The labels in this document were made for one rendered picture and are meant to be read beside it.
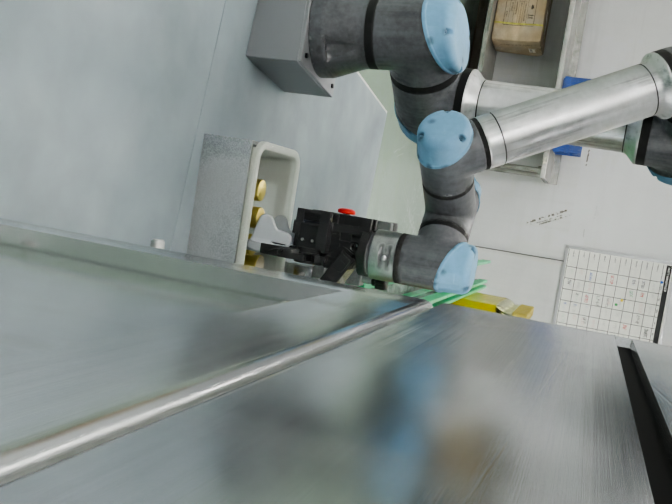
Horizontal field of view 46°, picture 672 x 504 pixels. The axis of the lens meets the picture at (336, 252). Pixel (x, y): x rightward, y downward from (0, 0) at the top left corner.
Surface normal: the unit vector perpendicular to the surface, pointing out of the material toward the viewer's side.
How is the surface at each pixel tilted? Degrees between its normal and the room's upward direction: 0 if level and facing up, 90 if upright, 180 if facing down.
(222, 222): 90
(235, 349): 90
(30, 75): 0
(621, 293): 90
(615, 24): 90
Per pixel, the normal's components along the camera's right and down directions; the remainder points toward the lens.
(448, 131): -0.18, -0.59
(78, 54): 0.94, 0.17
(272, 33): -0.28, -0.14
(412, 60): -0.26, 0.80
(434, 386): 0.16, -0.98
